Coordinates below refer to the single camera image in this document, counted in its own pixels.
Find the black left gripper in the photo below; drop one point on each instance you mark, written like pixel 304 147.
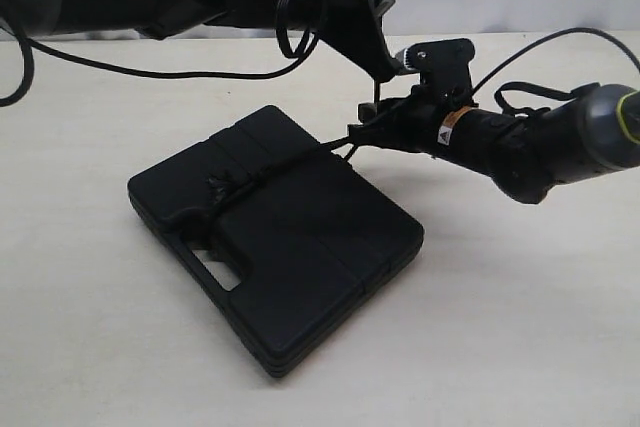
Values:
pixel 353 28

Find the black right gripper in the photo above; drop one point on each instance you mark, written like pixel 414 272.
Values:
pixel 407 124

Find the black plastic carrying case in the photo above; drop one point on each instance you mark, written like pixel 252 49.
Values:
pixel 283 235

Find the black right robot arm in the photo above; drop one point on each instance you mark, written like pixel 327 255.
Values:
pixel 539 139

